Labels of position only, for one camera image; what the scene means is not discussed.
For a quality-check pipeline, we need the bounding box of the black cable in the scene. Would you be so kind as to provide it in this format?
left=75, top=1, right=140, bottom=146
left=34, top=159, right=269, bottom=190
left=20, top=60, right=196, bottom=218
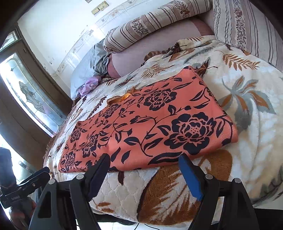
left=132, top=222, right=160, bottom=230

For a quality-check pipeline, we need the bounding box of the long striped bolster pillow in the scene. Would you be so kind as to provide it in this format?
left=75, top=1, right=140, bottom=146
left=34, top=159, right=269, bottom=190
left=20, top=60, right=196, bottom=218
left=103, top=0, right=212, bottom=53

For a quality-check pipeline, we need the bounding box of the person's left hand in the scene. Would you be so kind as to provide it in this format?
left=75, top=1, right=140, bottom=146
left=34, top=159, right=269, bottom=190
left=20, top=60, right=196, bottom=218
left=9, top=198, right=36, bottom=230

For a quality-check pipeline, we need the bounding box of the cream leaf pattern blanket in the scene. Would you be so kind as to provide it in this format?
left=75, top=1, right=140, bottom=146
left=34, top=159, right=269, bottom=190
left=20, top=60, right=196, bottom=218
left=44, top=35, right=282, bottom=226

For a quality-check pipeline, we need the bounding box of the purple floral cloth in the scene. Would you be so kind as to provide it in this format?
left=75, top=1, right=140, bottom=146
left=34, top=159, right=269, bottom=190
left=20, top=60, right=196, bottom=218
left=79, top=76, right=101, bottom=96

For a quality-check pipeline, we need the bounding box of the striped floral pillow right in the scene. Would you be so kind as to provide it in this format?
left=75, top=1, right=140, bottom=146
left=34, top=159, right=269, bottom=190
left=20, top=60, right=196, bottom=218
left=212, top=0, right=282, bottom=71

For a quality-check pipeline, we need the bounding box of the orange black floral garment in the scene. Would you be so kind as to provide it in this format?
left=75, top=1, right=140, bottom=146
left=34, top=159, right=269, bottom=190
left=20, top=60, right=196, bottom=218
left=59, top=67, right=238, bottom=173

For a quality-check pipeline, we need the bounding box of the stained glass window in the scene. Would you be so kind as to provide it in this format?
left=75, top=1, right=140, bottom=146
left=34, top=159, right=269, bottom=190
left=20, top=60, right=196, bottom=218
left=1, top=53, right=66, bottom=137

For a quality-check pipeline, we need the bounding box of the pink mauve quilted mattress cover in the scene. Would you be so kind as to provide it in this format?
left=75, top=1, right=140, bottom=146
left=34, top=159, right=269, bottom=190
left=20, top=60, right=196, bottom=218
left=107, top=10, right=214, bottom=79

